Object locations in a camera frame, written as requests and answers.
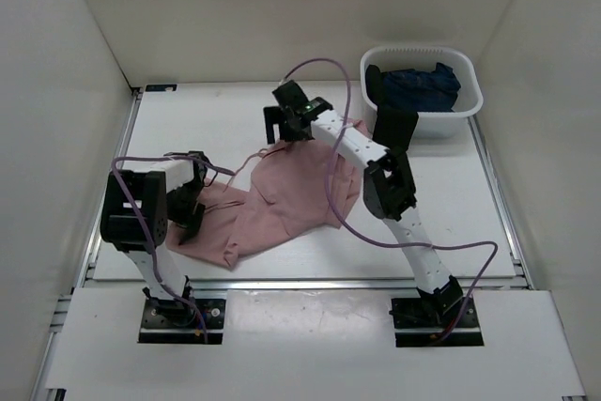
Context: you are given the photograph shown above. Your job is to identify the aluminium table frame rail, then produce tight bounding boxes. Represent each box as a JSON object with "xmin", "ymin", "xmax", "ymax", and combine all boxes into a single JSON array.
[{"xmin": 27, "ymin": 84, "xmax": 588, "ymax": 401}]

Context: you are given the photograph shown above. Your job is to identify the dark blue garment in basin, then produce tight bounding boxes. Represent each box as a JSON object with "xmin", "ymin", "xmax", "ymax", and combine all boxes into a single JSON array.
[{"xmin": 383, "ymin": 63, "xmax": 461, "ymax": 113}]

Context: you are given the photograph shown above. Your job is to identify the black garment over basin edge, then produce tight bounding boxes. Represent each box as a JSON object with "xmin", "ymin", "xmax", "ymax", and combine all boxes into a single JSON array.
[{"xmin": 365, "ymin": 65, "xmax": 419, "ymax": 152}]

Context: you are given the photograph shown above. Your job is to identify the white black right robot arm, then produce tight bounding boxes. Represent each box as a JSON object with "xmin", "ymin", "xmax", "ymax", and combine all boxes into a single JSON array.
[{"xmin": 264, "ymin": 81, "xmax": 463, "ymax": 330}]

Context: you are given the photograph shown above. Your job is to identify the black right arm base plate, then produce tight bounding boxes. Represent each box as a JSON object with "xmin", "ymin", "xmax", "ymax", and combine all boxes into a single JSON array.
[{"xmin": 389, "ymin": 298, "xmax": 484, "ymax": 348}]

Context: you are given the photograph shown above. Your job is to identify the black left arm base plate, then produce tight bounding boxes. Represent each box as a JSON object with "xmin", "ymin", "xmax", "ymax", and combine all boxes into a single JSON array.
[{"xmin": 138, "ymin": 298, "xmax": 226, "ymax": 346}]

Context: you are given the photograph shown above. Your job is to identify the pink trousers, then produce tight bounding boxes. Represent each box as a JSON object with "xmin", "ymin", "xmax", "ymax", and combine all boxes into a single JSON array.
[{"xmin": 165, "ymin": 140, "xmax": 341, "ymax": 270}]

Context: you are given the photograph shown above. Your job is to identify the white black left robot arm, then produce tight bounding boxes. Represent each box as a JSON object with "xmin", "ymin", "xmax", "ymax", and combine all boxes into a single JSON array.
[{"xmin": 100, "ymin": 151, "xmax": 210, "ymax": 326}]

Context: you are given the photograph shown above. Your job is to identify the white plastic basin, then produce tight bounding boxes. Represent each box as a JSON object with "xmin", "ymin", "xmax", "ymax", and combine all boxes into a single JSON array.
[{"xmin": 360, "ymin": 44, "xmax": 484, "ymax": 139}]

